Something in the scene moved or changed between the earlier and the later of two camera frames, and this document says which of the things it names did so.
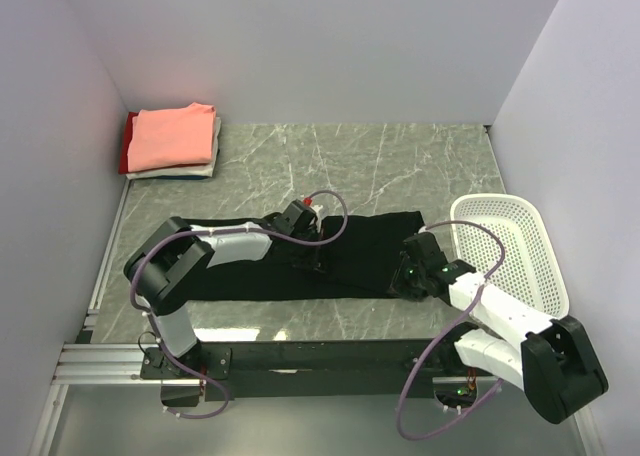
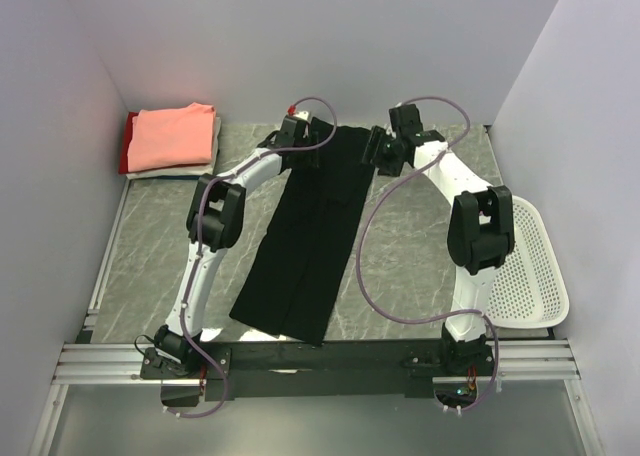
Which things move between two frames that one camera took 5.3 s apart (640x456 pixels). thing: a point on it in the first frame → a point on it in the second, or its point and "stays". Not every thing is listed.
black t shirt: (349, 257) → (293, 280)
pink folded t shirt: (171, 137) stays
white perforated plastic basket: (531, 270) stays
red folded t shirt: (127, 137) stays
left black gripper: (313, 233) → (310, 159)
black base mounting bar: (300, 369) stays
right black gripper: (398, 286) → (377, 138)
